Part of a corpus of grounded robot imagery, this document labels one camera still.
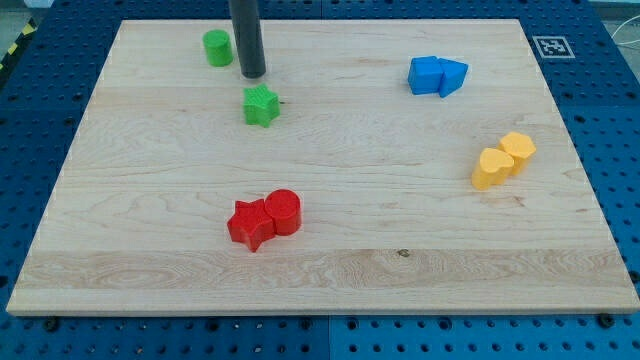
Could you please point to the light wooden board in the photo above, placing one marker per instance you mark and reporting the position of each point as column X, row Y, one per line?
column 391, row 223

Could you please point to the red cylinder block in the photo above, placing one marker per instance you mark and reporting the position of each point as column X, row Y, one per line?
column 284, row 207

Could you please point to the red star block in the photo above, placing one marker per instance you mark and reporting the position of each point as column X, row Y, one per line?
column 250, row 224

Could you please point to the green star block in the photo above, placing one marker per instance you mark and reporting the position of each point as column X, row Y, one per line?
column 260, row 105

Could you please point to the blue cube block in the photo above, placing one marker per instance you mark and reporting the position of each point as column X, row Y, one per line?
column 425, row 75

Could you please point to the green cylinder block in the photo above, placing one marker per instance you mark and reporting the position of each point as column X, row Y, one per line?
column 217, row 47

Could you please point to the blue triangle block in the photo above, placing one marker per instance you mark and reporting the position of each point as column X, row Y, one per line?
column 454, row 74

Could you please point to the yellow heart block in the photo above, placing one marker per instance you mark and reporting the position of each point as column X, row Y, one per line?
column 492, row 168

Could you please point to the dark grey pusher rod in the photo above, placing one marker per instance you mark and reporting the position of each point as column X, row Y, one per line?
column 248, row 37

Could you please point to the yellow hexagon block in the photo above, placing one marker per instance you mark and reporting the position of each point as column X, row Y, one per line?
column 520, row 147

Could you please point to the white fiducial marker tag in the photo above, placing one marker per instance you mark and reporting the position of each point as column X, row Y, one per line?
column 553, row 47

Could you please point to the yellow black hazard tape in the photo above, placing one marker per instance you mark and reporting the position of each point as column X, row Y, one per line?
column 19, row 45

